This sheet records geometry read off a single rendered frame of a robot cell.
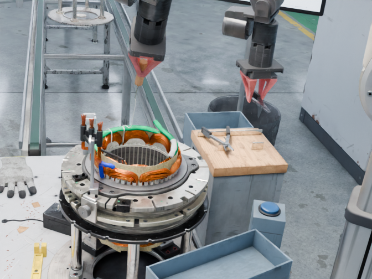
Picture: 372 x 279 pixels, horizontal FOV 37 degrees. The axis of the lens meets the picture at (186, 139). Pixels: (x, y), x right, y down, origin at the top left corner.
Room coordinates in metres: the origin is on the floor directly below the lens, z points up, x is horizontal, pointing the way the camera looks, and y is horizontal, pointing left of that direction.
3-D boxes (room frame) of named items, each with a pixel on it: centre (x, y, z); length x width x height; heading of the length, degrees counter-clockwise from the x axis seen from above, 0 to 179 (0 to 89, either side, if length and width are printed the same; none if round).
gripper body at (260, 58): (1.27, -0.16, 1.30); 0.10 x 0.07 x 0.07; 108
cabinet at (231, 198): (1.24, -0.13, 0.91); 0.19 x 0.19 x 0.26; 18
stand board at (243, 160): (1.24, -0.13, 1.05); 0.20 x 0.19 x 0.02; 18
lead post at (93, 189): (0.92, 0.17, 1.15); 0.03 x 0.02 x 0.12; 7
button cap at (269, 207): (1.01, -0.20, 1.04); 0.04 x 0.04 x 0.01
